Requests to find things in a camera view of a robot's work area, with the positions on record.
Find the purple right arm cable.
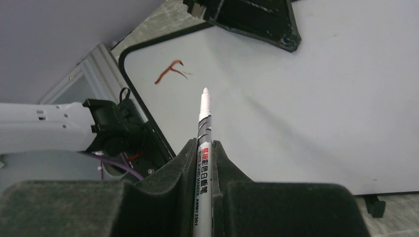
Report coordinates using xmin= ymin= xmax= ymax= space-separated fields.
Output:
xmin=80 ymin=151 xmax=145 ymax=181

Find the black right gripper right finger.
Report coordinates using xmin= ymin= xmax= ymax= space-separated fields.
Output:
xmin=212 ymin=141 xmax=369 ymax=237

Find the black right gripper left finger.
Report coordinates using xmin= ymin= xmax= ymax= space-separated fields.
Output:
xmin=0 ymin=139 xmax=197 ymax=237

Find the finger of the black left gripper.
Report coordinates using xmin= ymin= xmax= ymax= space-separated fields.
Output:
xmin=183 ymin=0 xmax=301 ymax=52

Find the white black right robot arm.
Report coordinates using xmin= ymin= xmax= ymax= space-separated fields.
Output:
xmin=0 ymin=88 xmax=369 ymax=237

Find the white marker pen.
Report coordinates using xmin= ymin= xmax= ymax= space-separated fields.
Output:
xmin=192 ymin=87 xmax=212 ymax=237

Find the white framed whiteboard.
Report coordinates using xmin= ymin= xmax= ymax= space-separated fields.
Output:
xmin=120 ymin=0 xmax=419 ymax=195

